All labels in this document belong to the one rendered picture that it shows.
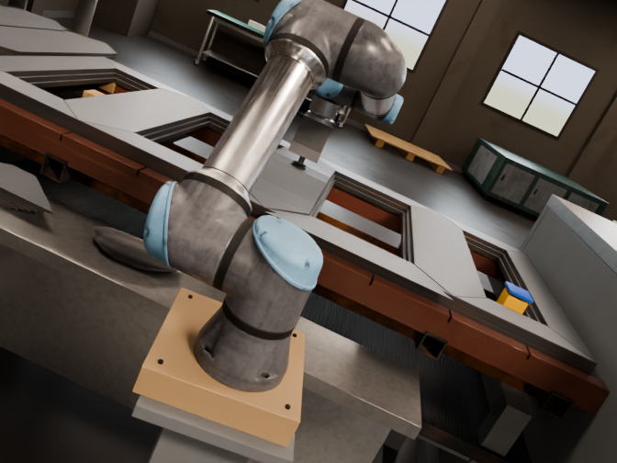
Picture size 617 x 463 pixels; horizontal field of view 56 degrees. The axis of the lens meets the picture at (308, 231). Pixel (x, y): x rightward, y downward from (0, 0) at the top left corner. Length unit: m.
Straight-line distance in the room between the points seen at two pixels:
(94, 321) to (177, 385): 0.55
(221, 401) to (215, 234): 0.24
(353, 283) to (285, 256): 0.45
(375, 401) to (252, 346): 0.34
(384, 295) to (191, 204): 0.53
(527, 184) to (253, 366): 8.05
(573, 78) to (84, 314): 9.63
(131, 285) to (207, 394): 0.34
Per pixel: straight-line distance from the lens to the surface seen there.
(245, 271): 0.82
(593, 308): 1.59
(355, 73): 1.03
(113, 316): 1.37
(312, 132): 1.55
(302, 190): 1.45
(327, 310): 1.66
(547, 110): 10.40
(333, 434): 1.36
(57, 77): 1.75
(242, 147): 0.91
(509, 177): 8.68
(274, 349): 0.88
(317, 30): 1.02
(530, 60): 10.20
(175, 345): 0.93
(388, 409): 1.13
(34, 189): 1.31
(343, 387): 1.12
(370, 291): 1.23
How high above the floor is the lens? 1.24
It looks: 18 degrees down
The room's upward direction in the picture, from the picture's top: 25 degrees clockwise
